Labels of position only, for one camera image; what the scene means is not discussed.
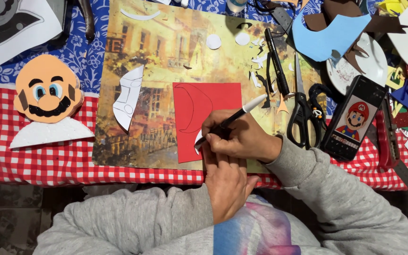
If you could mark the person's right hand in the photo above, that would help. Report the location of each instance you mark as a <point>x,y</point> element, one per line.
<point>250,141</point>

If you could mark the person's left hand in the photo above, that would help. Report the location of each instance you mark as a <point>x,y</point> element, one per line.
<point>227,191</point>

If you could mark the black pen with white cap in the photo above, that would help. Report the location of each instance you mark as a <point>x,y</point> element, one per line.
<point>248,108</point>

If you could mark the small white paper template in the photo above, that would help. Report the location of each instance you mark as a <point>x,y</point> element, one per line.
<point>198,138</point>

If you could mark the red foam sheet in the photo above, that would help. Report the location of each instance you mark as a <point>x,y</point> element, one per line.
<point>221,97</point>

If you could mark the orange foam star scrap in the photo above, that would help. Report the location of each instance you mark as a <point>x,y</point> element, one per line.
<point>282,104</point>

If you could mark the grey sweatshirt with colour print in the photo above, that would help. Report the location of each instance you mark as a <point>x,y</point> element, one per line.
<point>260,230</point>

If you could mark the pile of paper snippets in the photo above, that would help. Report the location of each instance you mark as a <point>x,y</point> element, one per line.
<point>260,67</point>

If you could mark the black marker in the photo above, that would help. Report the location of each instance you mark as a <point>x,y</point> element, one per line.
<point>277,63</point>

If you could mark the white paper circle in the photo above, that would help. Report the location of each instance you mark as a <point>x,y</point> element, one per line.
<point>242,39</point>
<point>213,41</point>

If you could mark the black smartphone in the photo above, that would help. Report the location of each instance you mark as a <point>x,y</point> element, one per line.
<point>354,118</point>

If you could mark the black crescent scrap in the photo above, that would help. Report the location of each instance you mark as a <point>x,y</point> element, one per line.
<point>243,25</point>

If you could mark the street painting placemat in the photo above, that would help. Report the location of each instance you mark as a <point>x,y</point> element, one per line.
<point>168,46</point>

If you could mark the metal ruler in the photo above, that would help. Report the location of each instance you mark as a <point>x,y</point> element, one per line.
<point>281,19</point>

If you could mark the blue foam piece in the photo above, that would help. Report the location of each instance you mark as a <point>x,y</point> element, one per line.
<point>326,39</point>

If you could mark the white paper hat template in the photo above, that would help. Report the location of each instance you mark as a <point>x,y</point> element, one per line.
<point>129,97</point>

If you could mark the red utility knife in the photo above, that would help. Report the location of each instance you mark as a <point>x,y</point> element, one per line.
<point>386,141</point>

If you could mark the clear glue bottle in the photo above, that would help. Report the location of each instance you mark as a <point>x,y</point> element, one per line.
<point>236,5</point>

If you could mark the white plate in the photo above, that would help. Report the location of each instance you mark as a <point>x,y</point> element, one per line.
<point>370,67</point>

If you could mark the brown foam offcut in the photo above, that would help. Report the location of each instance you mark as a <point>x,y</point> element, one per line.
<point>338,9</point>

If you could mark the white paper crescent strip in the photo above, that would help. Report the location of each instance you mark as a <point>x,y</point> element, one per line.
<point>138,16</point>

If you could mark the red checked tablecloth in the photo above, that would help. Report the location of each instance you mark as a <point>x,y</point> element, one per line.
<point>48,166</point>

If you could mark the blue floral tablecloth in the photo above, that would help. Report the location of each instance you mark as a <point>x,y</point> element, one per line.
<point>80,56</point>

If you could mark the foam moustache face craft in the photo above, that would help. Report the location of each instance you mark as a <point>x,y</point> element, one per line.
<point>46,95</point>

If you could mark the black tool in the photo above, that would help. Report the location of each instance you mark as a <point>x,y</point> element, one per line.
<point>58,21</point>

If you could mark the printed character paper sheet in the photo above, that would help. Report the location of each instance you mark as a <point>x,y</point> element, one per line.
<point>9,32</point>

